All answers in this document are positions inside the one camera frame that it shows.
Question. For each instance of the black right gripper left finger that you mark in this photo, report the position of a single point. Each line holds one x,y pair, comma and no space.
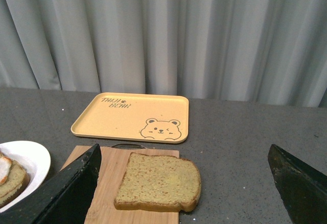
65,198

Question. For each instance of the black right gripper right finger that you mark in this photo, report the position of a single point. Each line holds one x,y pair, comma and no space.
302,188

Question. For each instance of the white plate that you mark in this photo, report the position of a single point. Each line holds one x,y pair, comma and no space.
36,160

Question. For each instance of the bread slice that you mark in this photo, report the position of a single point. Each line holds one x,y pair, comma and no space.
160,183
16,182

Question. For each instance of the wooden cutting board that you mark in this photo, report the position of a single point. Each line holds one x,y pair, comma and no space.
113,165

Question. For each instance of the fried egg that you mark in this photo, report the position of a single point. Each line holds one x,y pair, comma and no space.
5,166

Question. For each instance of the yellow bear tray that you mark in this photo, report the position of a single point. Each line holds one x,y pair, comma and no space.
135,117

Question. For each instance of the grey curtain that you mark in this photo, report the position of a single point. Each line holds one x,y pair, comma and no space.
268,51

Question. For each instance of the metal board handle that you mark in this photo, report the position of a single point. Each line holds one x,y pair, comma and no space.
128,146

